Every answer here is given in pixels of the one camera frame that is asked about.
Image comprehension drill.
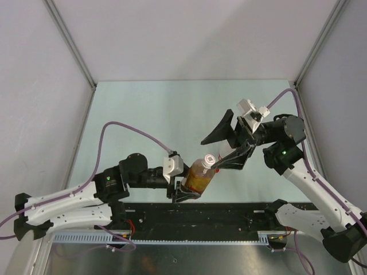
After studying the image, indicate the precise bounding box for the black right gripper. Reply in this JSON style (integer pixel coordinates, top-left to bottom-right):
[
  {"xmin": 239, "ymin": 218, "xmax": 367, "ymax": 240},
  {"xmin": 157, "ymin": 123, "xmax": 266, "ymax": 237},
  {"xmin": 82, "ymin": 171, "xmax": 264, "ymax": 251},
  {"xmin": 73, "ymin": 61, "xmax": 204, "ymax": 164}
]
[{"xmin": 201, "ymin": 108, "xmax": 277, "ymax": 170}]

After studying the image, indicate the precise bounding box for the clear red-label water bottle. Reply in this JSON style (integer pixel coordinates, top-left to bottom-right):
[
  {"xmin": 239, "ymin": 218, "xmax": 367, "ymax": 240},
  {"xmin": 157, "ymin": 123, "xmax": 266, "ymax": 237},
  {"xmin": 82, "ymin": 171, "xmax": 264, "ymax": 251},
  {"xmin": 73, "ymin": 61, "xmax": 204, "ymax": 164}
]
[{"xmin": 217, "ymin": 140, "xmax": 236, "ymax": 162}]

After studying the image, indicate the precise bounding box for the amber tea bottle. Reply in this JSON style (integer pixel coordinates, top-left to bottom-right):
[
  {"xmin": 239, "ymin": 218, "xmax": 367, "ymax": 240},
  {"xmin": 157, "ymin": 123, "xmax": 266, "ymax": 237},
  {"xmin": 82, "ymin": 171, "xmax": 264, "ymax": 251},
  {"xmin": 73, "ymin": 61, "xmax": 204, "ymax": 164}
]
[{"xmin": 182, "ymin": 157, "xmax": 216, "ymax": 194}]

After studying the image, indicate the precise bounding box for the white tea bottle cap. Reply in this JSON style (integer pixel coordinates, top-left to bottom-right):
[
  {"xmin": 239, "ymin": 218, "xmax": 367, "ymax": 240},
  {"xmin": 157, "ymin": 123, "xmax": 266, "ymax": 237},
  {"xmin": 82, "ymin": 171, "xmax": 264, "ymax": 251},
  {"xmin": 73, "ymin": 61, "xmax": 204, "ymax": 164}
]
[{"xmin": 203, "ymin": 154, "xmax": 216, "ymax": 168}]

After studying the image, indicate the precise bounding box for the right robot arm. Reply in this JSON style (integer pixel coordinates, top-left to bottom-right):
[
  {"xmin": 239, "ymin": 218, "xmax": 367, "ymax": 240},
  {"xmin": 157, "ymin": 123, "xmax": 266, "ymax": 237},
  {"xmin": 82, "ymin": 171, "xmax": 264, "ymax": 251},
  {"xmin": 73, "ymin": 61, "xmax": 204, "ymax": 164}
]
[{"xmin": 201, "ymin": 109, "xmax": 366, "ymax": 263}]

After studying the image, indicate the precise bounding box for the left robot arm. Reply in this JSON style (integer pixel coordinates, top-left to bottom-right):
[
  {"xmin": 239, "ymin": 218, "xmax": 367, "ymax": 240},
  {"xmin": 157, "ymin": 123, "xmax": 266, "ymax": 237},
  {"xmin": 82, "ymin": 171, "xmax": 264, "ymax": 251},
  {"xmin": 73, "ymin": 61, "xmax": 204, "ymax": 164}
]
[{"xmin": 13, "ymin": 153, "xmax": 200, "ymax": 240}]

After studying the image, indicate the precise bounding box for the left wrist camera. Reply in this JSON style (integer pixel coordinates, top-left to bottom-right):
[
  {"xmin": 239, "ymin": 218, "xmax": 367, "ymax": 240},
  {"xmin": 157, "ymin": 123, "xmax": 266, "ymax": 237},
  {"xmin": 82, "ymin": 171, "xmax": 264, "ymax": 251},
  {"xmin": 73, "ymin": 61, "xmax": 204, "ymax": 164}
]
[{"xmin": 163, "ymin": 155, "xmax": 184, "ymax": 184}]

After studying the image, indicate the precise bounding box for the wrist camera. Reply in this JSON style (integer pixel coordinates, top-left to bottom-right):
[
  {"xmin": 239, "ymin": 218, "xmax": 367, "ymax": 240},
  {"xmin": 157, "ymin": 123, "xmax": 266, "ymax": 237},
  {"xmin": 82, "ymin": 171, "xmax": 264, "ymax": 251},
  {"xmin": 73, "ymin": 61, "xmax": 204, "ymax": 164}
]
[
  {"xmin": 163, "ymin": 155, "xmax": 184, "ymax": 184},
  {"xmin": 237, "ymin": 99, "xmax": 270, "ymax": 133}
]

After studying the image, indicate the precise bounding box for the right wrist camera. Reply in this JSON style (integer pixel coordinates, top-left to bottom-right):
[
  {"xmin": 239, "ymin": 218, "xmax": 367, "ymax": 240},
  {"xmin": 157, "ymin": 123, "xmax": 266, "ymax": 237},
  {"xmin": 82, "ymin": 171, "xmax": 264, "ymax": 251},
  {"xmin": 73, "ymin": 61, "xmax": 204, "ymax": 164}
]
[{"xmin": 237, "ymin": 99, "xmax": 270, "ymax": 133}]

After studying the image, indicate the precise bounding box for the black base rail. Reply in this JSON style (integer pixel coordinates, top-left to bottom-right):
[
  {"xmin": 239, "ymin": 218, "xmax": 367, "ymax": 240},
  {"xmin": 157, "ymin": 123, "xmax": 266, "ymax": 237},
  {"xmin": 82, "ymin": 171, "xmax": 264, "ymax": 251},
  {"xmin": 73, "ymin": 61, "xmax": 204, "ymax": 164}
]
[{"xmin": 108, "ymin": 201, "xmax": 313, "ymax": 240}]

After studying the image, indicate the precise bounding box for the grey slotted cable duct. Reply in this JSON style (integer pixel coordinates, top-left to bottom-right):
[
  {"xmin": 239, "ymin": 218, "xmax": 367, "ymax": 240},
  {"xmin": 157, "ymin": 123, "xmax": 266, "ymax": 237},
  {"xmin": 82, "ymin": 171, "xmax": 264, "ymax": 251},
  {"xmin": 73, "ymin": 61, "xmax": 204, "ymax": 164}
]
[{"xmin": 53, "ymin": 229, "xmax": 290, "ymax": 246}]

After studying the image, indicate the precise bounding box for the right aluminium corner post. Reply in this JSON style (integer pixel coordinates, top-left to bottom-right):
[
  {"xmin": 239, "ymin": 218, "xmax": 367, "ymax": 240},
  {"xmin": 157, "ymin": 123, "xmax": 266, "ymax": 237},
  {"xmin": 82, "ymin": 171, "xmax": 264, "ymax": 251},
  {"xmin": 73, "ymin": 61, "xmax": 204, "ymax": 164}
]
[{"xmin": 294, "ymin": 0, "xmax": 349, "ymax": 88}]

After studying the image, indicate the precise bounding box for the aluminium corner post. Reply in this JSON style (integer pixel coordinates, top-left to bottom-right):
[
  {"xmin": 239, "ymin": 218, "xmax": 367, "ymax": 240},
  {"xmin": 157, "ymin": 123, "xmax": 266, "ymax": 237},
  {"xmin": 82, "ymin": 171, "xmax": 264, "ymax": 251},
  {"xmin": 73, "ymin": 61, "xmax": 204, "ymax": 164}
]
[
  {"xmin": 294, "ymin": 0, "xmax": 349, "ymax": 88},
  {"xmin": 42, "ymin": 0, "xmax": 97, "ymax": 88}
]

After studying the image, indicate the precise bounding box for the left aluminium corner post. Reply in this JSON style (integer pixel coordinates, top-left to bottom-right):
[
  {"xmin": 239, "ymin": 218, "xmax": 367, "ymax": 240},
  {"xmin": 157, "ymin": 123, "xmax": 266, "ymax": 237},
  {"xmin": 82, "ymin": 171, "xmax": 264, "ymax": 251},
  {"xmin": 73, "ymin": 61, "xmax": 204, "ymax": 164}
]
[{"xmin": 42, "ymin": 0, "xmax": 97, "ymax": 88}]

